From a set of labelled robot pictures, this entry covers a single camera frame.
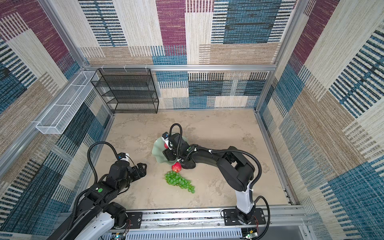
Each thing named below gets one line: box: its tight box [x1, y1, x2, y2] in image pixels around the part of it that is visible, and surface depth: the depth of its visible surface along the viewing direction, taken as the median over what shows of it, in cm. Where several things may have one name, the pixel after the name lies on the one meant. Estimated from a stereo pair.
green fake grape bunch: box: [164, 170, 195, 194], surface depth 84 cm
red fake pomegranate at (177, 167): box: [171, 162, 182, 173], surface depth 89 cm
